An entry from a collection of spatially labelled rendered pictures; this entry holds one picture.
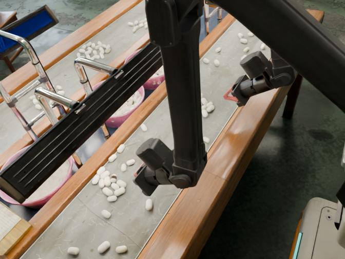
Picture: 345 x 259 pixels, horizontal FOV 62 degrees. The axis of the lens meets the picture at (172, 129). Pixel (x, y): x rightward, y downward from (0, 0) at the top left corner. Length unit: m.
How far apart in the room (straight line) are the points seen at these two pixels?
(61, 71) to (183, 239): 1.08
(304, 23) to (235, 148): 0.69
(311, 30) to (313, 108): 1.99
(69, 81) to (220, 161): 0.86
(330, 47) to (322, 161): 1.68
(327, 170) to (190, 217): 1.29
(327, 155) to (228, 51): 0.99
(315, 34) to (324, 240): 1.17
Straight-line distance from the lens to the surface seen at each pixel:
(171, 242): 0.87
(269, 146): 2.06
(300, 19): 0.40
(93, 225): 0.98
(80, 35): 1.83
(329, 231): 1.50
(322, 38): 0.41
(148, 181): 0.78
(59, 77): 1.58
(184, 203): 0.92
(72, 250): 0.95
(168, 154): 0.68
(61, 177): 1.13
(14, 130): 1.39
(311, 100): 2.44
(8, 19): 3.18
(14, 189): 0.70
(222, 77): 1.36
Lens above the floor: 1.57
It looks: 47 degrees down
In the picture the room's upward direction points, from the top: 9 degrees counter-clockwise
